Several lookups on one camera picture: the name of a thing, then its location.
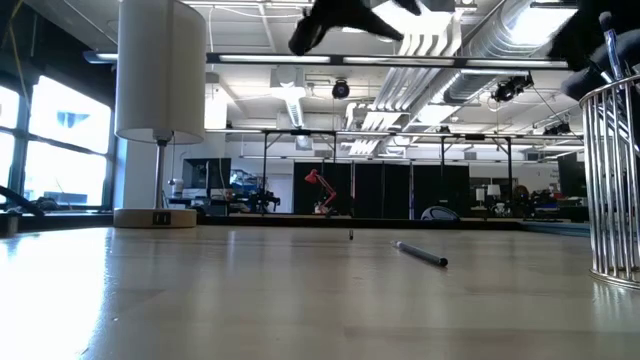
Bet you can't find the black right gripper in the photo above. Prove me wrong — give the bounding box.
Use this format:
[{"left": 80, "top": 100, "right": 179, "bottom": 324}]
[{"left": 547, "top": 0, "right": 640, "bottom": 101}]

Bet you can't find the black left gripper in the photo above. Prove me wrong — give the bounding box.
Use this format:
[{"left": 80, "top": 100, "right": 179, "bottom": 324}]
[{"left": 288, "top": 0, "right": 405, "bottom": 56}]

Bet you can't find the long ceiling light bar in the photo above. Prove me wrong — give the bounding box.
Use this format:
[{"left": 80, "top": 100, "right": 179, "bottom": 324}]
[{"left": 83, "top": 49, "right": 571, "bottom": 70}]

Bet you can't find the black ceiling track spotlight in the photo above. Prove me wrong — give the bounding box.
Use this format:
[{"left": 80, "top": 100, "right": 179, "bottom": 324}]
[{"left": 491, "top": 73, "right": 535, "bottom": 104}]

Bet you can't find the dark screen panel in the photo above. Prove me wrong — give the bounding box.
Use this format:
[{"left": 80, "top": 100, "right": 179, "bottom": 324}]
[{"left": 557, "top": 152, "right": 587, "bottom": 199}]

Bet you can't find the black partition panel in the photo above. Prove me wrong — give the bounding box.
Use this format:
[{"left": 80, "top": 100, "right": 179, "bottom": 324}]
[
  {"left": 412, "top": 163, "right": 471, "bottom": 220},
  {"left": 353, "top": 162, "right": 411, "bottom": 220},
  {"left": 292, "top": 162, "right": 353, "bottom": 217}
]

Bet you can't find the red desk lamp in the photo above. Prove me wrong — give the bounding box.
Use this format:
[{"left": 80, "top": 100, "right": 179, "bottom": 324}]
[{"left": 304, "top": 168, "right": 339, "bottom": 215}]

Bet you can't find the white-shade wooden-base table lamp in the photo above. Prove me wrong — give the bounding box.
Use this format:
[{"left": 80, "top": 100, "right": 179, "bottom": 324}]
[{"left": 113, "top": 0, "right": 208, "bottom": 230}]

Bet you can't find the dark computer monitor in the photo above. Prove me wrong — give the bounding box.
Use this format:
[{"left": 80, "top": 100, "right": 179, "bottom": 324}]
[{"left": 181, "top": 157, "right": 233, "bottom": 190}]

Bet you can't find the dark oval object white rim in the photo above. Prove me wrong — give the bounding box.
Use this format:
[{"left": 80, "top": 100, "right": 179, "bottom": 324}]
[{"left": 420, "top": 205, "right": 461, "bottom": 222}]

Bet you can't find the black pencil center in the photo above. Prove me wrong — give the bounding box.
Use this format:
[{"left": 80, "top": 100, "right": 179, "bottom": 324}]
[{"left": 392, "top": 240, "right": 449, "bottom": 268}]

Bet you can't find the large bright window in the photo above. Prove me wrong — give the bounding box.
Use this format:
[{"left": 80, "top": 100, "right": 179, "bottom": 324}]
[{"left": 0, "top": 74, "right": 114, "bottom": 209}]

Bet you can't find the black curved bar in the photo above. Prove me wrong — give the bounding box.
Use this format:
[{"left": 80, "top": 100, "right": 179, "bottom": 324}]
[{"left": 0, "top": 184, "right": 49, "bottom": 217}]

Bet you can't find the black metal frame rig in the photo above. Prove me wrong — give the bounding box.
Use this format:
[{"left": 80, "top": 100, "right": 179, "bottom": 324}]
[{"left": 259, "top": 128, "right": 516, "bottom": 216}]

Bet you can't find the silver wire brush holder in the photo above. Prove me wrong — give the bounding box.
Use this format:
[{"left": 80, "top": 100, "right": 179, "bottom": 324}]
[{"left": 579, "top": 74, "right": 640, "bottom": 290}]

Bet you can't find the grey cylindrical post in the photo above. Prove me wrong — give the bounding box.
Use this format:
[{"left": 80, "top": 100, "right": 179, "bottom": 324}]
[{"left": 0, "top": 212, "right": 20, "bottom": 239}]

